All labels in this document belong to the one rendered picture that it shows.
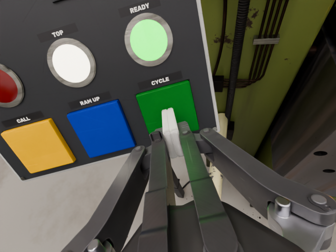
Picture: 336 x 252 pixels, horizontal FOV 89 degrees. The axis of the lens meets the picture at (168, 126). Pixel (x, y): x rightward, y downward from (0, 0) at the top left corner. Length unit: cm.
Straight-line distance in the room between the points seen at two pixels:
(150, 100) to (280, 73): 43
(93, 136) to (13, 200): 170
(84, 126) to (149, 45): 14
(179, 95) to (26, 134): 22
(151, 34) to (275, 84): 46
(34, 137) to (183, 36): 25
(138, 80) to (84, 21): 9
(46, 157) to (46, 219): 135
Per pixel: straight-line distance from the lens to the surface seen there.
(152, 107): 24
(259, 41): 50
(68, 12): 26
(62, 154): 31
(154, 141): 16
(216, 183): 58
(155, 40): 23
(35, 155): 33
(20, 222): 181
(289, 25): 51
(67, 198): 159
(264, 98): 65
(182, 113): 24
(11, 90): 30
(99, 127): 26
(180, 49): 23
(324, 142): 50
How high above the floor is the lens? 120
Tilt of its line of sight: 54 degrees down
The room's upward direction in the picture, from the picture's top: 20 degrees counter-clockwise
